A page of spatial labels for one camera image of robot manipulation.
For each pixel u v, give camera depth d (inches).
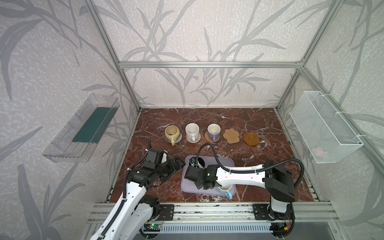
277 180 18.2
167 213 28.6
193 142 39.2
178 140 39.1
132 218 21.7
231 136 40.4
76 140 24.8
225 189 28.2
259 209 29.5
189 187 31.5
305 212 29.7
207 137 40.1
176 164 27.1
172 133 39.9
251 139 40.1
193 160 28.4
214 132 40.1
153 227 28.2
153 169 22.7
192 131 39.5
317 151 28.5
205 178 22.9
